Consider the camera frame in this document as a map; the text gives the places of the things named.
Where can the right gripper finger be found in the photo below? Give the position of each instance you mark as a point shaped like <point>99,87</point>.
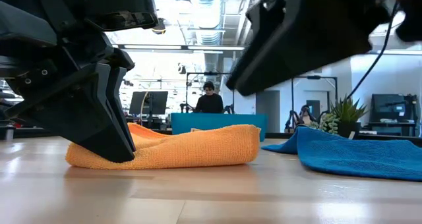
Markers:
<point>296,49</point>

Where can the potted green succulent plant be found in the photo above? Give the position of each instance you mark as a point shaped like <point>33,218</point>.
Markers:
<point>347,115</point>

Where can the black hanging ceiling device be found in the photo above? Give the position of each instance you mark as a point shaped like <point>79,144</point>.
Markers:
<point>159,26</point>

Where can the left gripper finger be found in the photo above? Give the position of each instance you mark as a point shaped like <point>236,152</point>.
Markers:
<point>117,85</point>
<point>82,118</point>

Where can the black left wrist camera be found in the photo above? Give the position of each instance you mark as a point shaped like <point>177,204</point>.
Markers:
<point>125,18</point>

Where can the orange microfiber towel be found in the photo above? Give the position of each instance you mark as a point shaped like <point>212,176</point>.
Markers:
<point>198,148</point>

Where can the dark monitor on stand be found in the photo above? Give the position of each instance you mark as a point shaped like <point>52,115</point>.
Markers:
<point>148,102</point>

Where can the dark workstation monitor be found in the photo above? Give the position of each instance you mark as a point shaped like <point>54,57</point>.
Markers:
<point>392,107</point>

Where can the silver ventilation duct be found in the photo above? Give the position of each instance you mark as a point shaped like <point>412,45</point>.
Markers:
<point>207,36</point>

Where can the person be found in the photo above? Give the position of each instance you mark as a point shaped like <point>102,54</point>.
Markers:
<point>208,103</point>
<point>305,117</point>

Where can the blue microfiber towel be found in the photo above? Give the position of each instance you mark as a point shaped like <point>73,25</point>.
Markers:
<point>356,155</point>

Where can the black metal gantry frame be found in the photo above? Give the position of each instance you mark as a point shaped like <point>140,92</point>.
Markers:
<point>211,73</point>
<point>313,77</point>

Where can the linear ceiling light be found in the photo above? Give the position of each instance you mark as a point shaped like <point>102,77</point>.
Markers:
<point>184,47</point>

